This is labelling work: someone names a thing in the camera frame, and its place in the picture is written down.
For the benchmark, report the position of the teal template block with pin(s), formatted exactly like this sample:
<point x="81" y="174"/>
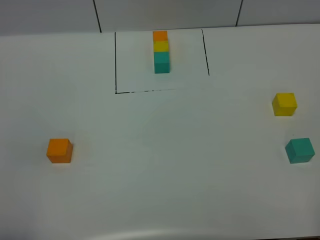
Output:
<point x="161" y="62"/>

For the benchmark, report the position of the yellow template block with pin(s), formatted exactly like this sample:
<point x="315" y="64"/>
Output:
<point x="161" y="46"/>

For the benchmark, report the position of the orange template block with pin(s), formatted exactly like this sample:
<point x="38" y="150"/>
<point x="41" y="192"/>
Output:
<point x="160" y="36"/>

